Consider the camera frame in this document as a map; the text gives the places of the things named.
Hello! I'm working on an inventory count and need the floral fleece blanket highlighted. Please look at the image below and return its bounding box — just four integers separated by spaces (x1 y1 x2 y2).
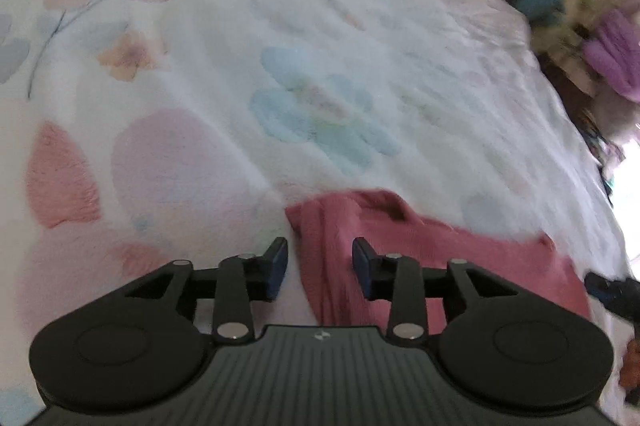
1 0 629 425

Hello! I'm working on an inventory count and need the pink knit garment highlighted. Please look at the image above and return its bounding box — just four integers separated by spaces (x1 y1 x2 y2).
285 191 590 328

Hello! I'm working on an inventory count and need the purple plush toy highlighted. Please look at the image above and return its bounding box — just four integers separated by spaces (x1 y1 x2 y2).
582 1 639 103

